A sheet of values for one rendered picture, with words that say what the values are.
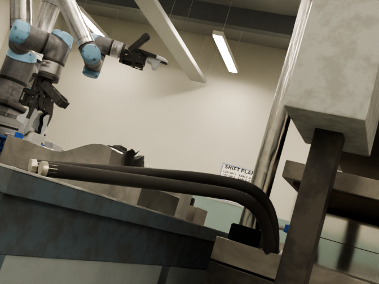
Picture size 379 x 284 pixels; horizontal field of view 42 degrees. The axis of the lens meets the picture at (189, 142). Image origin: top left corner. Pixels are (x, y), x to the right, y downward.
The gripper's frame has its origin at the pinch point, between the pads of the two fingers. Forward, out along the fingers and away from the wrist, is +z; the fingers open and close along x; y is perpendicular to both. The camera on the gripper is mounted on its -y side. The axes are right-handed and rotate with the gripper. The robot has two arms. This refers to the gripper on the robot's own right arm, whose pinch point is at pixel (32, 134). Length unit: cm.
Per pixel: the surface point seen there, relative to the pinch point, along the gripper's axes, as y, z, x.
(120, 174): -56, 7, 35
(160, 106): 338, -180, -691
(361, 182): -100, -11, -9
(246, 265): -79, 18, 1
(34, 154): -10.3, 6.2, 8.3
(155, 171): -57, 3, 22
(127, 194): -44.3, 9.7, 8.3
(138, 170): -55, 4, 25
